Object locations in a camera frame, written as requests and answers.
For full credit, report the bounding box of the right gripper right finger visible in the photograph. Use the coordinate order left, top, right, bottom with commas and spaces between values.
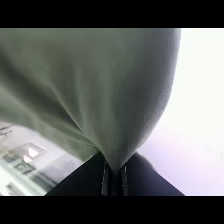
120, 151, 185, 197

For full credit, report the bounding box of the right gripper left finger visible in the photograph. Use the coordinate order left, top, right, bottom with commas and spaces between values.
45, 151, 111, 197

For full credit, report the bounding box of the dark green garment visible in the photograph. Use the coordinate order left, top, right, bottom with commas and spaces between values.
0, 28, 183, 176

